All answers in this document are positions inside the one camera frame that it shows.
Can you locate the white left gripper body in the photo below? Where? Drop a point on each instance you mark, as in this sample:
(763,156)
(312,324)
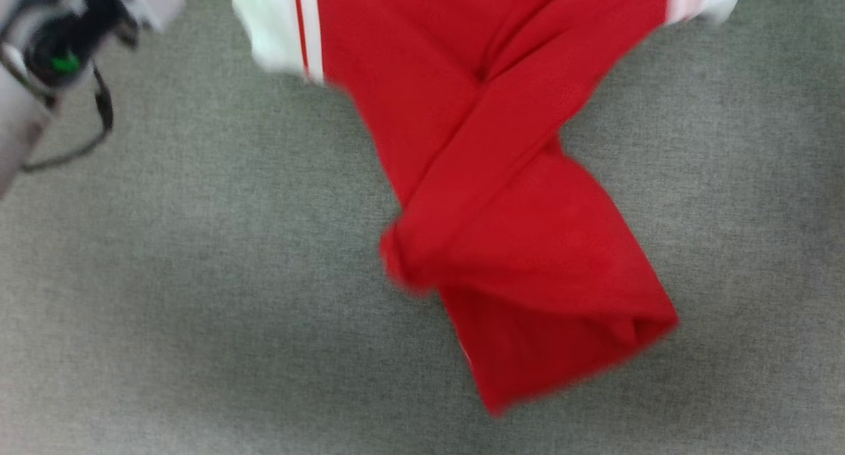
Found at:
(72,26)

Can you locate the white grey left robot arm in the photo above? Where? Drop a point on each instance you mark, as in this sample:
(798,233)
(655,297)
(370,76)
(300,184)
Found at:
(16,131)

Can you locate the red and white jersey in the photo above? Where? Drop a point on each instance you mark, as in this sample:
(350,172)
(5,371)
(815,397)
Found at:
(515,210)

